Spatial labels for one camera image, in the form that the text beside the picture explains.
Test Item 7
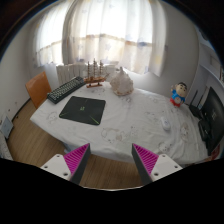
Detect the white computer mouse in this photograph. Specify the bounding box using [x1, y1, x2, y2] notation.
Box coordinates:
[161, 116, 171, 131]

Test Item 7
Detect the cartoon boy figurine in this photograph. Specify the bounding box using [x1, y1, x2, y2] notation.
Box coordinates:
[170, 82, 187, 107]

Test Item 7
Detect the black mouse pad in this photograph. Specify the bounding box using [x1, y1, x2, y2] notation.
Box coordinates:
[59, 96, 106, 125]

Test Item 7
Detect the black computer monitor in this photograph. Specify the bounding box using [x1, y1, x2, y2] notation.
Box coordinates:
[198, 88, 224, 155]

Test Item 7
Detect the wooden model sailing ship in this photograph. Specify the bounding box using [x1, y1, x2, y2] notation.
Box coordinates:
[84, 60, 109, 88]

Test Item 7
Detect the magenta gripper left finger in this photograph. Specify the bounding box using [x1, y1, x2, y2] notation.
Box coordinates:
[40, 142, 92, 185]

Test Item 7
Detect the white radiator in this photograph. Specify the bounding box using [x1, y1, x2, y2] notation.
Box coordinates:
[56, 61, 116, 85]

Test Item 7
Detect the orange wooden chair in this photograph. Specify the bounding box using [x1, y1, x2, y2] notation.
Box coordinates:
[25, 72, 51, 108]

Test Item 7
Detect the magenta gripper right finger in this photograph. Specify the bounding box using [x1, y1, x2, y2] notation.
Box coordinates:
[131, 143, 184, 187]

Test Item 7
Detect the black mechanical keyboard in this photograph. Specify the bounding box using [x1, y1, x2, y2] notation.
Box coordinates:
[47, 77, 85, 104]

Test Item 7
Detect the black wifi router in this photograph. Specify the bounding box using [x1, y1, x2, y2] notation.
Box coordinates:
[189, 89, 208, 119]

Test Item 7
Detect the white sheer curtain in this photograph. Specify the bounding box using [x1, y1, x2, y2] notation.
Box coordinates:
[32, 0, 168, 76]

